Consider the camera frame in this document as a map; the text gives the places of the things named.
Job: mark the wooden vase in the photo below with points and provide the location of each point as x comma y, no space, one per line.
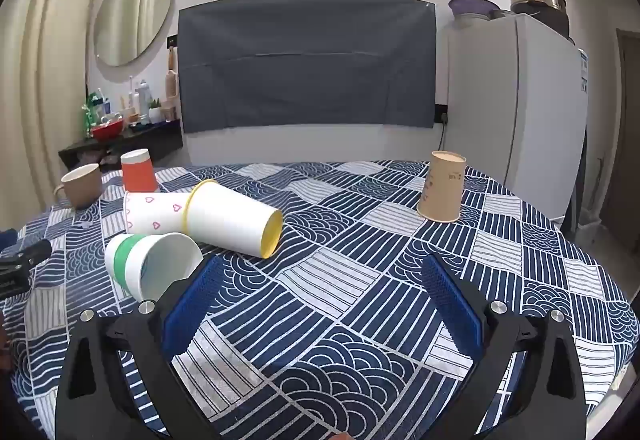
172,80

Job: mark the brown ceramic mug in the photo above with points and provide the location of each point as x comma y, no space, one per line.
82,187

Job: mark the small potted plant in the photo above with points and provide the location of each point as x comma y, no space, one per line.
156,112

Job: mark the purple basin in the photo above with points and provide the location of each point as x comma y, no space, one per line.
472,6

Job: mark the oval wall mirror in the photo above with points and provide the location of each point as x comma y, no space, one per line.
132,15

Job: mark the brown paper cup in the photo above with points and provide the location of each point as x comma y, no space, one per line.
442,187

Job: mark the black wall socket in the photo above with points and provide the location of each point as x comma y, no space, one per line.
441,114

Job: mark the white cup with yellow rim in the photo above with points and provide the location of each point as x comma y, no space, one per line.
230,215

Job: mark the grey cloth cover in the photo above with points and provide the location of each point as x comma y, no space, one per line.
305,65

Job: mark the green bottle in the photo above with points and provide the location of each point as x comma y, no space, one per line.
90,117

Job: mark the white refrigerator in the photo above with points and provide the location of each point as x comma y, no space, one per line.
515,110

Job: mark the brown door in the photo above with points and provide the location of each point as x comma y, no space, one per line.
622,130

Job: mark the refrigerator label sticker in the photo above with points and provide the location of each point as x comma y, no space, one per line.
583,70

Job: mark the black appliance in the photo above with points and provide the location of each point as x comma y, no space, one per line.
550,24

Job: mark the beige curtain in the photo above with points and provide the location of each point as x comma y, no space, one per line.
45,95

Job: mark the red bowl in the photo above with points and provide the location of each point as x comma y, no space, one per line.
107,131

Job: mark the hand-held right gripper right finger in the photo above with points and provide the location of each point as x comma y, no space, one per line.
452,307

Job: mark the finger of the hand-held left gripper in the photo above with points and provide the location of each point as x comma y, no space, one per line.
31,252
14,282

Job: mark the orange paper cup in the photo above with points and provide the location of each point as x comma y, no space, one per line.
139,172

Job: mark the black side shelf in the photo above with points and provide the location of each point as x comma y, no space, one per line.
155,140

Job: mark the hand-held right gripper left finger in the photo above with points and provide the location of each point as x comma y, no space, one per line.
192,307

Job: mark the white cup with green band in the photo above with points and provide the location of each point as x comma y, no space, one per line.
165,265

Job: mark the white cup with pink hearts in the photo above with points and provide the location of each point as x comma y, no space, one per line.
152,212

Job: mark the blue patterned tablecloth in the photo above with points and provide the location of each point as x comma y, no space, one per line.
350,320

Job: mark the grey spray can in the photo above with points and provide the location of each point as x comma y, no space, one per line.
144,95

